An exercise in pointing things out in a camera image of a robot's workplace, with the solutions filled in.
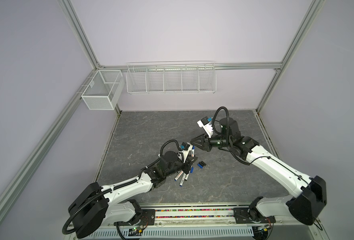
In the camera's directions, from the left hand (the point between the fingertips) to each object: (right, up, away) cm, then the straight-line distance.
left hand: (195, 158), depth 76 cm
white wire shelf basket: (-14, +49, +21) cm, 55 cm away
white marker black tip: (-9, -12, +10) cm, 19 cm away
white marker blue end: (-1, -11, +15) cm, 18 cm away
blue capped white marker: (-2, +5, -4) cm, 6 cm away
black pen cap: (+7, -7, +15) cm, 18 cm away
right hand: (-2, +9, -5) cm, 11 cm away
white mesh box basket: (-60, +42, +26) cm, 78 cm away
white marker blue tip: (-7, -14, +9) cm, 18 cm away
